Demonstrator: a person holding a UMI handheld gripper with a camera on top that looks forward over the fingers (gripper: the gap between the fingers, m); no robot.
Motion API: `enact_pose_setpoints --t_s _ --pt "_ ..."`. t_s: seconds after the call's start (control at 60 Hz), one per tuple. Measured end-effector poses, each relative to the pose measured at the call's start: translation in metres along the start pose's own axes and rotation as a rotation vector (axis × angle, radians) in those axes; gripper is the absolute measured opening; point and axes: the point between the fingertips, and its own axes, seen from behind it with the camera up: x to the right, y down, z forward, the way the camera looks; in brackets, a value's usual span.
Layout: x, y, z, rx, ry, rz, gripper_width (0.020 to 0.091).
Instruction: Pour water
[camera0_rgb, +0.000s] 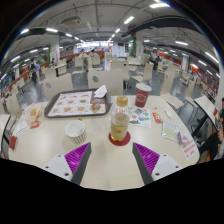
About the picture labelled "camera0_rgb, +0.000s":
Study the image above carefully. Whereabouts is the group of beige chairs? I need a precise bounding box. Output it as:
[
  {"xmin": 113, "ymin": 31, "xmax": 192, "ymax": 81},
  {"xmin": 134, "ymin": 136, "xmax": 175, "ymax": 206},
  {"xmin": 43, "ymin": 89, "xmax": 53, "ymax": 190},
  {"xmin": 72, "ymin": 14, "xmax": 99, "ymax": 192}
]
[{"xmin": 4, "ymin": 49, "xmax": 208, "ymax": 114}]

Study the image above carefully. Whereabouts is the beige black-edged neighbour table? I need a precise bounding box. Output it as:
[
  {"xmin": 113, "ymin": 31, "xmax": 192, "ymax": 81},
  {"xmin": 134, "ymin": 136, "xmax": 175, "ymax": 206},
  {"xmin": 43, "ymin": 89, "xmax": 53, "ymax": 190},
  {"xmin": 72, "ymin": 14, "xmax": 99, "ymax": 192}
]
[
  {"xmin": 0, "ymin": 113, "xmax": 11, "ymax": 151},
  {"xmin": 194, "ymin": 95, "xmax": 218, "ymax": 118}
]

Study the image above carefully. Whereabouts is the clear bag of fried food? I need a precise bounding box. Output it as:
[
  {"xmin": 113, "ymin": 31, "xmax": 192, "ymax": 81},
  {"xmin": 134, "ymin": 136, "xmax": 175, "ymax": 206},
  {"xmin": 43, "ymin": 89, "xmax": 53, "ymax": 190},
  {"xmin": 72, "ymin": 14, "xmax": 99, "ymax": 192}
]
[{"xmin": 24, "ymin": 102, "xmax": 45, "ymax": 126}]

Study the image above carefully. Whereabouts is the ceiling air conditioner unit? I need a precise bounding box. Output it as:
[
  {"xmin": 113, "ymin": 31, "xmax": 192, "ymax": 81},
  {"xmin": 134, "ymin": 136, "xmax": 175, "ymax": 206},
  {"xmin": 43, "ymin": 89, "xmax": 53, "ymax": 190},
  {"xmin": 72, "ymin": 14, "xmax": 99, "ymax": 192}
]
[{"xmin": 60, "ymin": 15, "xmax": 82, "ymax": 28}]

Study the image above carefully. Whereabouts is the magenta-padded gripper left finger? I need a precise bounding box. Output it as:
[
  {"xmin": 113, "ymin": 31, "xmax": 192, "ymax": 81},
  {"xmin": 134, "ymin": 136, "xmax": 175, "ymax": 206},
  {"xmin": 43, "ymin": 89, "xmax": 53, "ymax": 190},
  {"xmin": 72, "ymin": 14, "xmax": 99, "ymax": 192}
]
[{"xmin": 42, "ymin": 142, "xmax": 92, "ymax": 186}]

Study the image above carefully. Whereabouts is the brown food tray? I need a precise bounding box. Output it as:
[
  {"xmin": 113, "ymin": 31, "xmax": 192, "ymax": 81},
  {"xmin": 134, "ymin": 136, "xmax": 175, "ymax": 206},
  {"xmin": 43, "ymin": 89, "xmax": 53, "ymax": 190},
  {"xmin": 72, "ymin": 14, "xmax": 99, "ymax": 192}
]
[{"xmin": 44, "ymin": 88, "xmax": 113, "ymax": 119}]

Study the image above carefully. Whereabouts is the red paper packet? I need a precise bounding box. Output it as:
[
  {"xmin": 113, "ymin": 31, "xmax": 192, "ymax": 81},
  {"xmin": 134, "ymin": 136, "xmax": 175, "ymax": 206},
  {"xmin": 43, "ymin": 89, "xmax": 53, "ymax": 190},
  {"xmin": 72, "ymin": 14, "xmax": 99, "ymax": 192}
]
[{"xmin": 8, "ymin": 135, "xmax": 18, "ymax": 151}]

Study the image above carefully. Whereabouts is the group of ceiling lights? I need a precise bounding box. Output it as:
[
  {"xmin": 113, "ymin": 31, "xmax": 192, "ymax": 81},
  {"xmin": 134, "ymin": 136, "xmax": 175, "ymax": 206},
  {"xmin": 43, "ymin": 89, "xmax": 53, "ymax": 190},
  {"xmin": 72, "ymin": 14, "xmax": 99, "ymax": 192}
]
[{"xmin": 1, "ymin": 2, "xmax": 221, "ymax": 79}]

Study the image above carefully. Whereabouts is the white red-dotted paper cup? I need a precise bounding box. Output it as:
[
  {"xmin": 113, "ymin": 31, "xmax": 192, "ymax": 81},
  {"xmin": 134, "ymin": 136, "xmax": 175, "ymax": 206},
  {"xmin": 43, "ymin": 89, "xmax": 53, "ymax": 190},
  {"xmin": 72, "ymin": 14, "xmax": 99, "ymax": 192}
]
[{"xmin": 64, "ymin": 119, "xmax": 88, "ymax": 145}]

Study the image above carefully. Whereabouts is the pale green wipes pack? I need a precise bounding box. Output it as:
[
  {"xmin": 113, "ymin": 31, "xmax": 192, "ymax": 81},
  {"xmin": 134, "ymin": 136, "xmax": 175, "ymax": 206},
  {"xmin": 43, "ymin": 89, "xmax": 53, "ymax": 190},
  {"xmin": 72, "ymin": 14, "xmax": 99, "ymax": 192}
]
[{"xmin": 161, "ymin": 119, "xmax": 182, "ymax": 143}]

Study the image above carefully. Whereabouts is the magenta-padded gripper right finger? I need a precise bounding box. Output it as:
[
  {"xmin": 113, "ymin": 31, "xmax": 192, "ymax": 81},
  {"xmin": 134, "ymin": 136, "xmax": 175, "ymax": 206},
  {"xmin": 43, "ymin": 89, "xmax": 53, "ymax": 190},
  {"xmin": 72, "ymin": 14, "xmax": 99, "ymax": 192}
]
[{"xmin": 131, "ymin": 142, "xmax": 183, "ymax": 186}]

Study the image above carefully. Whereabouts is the white crumpled napkin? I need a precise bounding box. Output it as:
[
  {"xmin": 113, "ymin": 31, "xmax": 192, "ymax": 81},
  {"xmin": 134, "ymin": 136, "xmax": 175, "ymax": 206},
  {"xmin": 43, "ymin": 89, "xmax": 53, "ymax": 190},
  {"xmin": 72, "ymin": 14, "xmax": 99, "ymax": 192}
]
[{"xmin": 93, "ymin": 84, "xmax": 108, "ymax": 99}]

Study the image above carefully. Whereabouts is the flat round red coaster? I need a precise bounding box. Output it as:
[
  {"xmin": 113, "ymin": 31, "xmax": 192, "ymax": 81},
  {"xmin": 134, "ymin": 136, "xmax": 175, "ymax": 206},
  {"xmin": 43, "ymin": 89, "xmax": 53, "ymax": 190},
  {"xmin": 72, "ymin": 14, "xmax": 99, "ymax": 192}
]
[{"xmin": 107, "ymin": 130, "xmax": 132, "ymax": 147}]

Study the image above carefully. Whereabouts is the clear bottle with yellow drink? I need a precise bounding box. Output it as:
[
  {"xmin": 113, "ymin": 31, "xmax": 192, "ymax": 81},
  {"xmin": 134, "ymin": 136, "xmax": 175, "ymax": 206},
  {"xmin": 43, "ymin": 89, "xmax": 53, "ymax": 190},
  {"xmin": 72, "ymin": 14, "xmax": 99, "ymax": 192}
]
[{"xmin": 109, "ymin": 95, "xmax": 130, "ymax": 143}]

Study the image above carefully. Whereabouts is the colourful printed leaflet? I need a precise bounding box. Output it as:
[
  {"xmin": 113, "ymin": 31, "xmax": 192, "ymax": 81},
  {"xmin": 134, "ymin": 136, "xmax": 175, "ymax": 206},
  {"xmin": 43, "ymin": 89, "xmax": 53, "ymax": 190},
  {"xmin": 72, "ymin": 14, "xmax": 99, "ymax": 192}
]
[{"xmin": 128, "ymin": 105, "xmax": 152, "ymax": 129}]

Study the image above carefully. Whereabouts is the beige chair with oval hole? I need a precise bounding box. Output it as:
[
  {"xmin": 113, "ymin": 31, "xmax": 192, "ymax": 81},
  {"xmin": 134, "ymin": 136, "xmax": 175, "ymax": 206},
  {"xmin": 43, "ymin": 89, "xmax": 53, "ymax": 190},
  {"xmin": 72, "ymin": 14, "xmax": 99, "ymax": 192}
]
[
  {"xmin": 42, "ymin": 73, "xmax": 74, "ymax": 101},
  {"xmin": 87, "ymin": 68, "xmax": 124, "ymax": 97}
]

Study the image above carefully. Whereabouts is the red paper drink cup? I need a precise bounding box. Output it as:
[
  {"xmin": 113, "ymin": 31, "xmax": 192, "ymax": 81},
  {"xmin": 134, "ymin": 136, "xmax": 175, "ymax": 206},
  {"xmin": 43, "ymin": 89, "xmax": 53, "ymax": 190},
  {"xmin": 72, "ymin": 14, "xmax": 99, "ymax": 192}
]
[{"xmin": 134, "ymin": 82, "xmax": 153, "ymax": 108}]

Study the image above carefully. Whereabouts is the pink printed table notice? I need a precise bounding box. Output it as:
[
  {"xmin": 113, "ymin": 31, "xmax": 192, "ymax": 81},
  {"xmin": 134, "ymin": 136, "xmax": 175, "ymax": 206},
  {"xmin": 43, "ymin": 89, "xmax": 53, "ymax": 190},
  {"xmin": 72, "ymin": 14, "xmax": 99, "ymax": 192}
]
[{"xmin": 179, "ymin": 134, "xmax": 198, "ymax": 162}]

